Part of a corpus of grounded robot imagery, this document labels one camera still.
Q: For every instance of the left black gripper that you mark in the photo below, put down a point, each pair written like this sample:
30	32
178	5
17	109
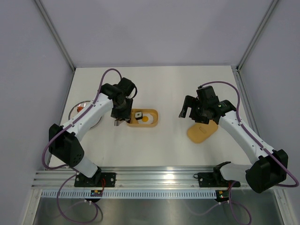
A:
125	114

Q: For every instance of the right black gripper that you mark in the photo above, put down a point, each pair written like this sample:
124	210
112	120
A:
191	101

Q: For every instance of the metal food tongs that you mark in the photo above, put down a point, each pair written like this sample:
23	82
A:
118	121

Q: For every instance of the sushi roll toy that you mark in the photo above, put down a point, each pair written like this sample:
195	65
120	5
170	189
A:
138	115

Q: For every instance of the yellow lunch box base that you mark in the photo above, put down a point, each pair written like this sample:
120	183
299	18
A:
134	123

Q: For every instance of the fried egg toy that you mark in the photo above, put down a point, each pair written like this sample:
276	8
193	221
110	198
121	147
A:
147	119

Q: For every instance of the yellow lunch box lid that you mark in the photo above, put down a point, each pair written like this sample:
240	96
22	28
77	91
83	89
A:
199	132

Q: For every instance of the round printed food plate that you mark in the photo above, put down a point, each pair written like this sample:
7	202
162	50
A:
73	112

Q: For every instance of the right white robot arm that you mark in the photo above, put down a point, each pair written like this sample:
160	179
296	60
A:
268	166

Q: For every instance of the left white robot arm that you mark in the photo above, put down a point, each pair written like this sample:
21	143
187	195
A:
64	140

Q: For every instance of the right aluminium frame post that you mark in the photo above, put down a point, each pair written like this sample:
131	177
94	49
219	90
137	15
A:
258	32

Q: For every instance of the aluminium frame post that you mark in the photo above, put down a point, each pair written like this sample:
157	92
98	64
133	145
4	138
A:
54	33
258	32

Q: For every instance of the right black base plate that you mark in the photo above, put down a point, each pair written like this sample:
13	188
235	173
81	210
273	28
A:
206	180

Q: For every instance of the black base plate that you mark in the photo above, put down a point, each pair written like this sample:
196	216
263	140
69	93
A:
206	180
106	179

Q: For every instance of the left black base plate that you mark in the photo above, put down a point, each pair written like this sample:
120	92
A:
106	179

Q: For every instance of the aluminium mounting rail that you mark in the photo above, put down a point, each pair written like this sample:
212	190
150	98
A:
154	177

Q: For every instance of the left aluminium frame post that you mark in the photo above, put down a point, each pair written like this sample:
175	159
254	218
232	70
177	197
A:
54	33

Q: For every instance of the white slotted cable duct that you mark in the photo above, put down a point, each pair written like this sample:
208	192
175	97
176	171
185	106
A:
131	194

